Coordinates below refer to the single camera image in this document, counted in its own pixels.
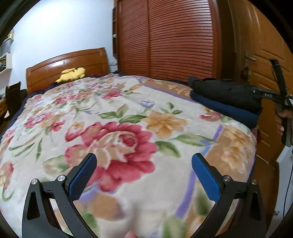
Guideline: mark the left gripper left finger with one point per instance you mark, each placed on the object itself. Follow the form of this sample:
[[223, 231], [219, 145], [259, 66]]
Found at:
[[39, 219]]

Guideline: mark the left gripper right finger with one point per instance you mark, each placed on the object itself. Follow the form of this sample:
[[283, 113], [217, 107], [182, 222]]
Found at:
[[223, 190]]

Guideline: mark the black trench coat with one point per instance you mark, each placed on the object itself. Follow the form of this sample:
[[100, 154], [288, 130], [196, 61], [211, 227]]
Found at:
[[228, 93]]

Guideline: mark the folded navy blue garment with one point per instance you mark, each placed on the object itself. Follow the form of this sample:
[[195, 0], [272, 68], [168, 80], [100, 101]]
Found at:
[[245, 117]]

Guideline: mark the dark wooden chair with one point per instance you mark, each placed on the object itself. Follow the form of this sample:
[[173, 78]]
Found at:
[[14, 97]]

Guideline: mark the wooden louvered wardrobe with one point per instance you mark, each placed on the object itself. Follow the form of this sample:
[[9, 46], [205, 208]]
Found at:
[[174, 39]]

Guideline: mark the floral bed blanket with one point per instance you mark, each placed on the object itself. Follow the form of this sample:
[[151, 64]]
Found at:
[[144, 133]]

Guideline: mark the yellow pikachu plush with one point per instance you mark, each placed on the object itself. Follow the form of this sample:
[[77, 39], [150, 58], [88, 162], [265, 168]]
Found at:
[[71, 74]]

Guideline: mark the wooden bed headboard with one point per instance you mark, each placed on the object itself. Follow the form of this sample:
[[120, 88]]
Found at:
[[43, 74]]

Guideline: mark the white wall shelf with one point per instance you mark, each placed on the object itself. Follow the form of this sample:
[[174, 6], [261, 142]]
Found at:
[[6, 56]]

